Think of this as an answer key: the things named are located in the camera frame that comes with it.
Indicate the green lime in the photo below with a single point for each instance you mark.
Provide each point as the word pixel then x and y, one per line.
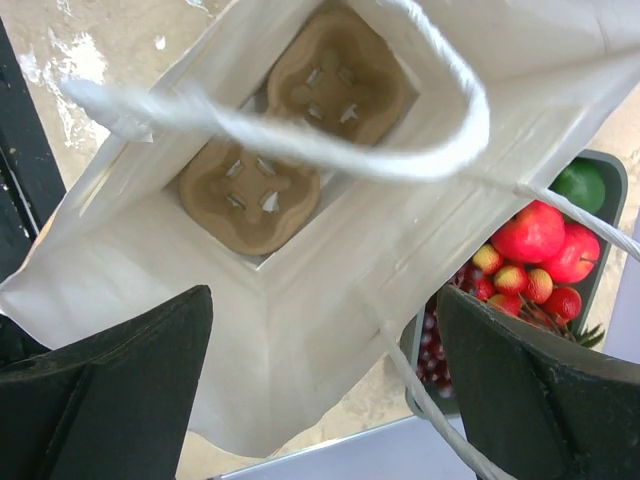
pixel 581 183

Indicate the small orange pineapple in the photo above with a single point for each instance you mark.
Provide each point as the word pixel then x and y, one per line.
pixel 592 337

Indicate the red apple with stem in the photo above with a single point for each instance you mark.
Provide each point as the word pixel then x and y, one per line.
pixel 576 258

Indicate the grey fruit tray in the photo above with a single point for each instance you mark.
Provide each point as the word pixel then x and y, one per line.
pixel 615 179

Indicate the brown paper bag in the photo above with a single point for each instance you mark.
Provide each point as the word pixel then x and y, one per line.
pixel 503 94

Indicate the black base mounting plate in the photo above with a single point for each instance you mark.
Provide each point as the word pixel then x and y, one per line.
pixel 31 184

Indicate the dark purple grape bunch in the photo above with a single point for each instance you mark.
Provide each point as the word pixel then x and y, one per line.
pixel 432 368

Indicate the red apple front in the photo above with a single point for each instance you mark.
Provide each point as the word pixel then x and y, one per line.
pixel 533 235

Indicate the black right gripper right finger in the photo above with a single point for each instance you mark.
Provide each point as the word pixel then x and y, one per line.
pixel 538 406

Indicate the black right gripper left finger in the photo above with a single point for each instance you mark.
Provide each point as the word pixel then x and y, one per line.
pixel 115 405

